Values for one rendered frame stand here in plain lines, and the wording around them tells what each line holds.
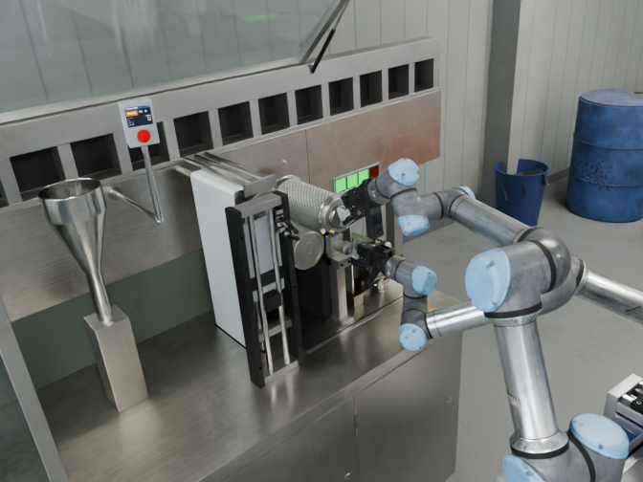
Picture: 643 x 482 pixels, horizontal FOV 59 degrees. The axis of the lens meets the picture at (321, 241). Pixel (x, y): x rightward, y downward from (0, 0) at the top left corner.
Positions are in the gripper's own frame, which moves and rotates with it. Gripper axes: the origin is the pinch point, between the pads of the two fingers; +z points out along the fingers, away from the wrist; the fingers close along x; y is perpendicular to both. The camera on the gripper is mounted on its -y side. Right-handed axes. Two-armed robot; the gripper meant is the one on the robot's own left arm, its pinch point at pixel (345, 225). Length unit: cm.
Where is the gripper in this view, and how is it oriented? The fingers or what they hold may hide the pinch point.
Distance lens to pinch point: 176.7
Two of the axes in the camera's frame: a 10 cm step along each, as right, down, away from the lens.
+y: -4.6, -8.8, 1.1
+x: -7.6, 3.3, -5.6
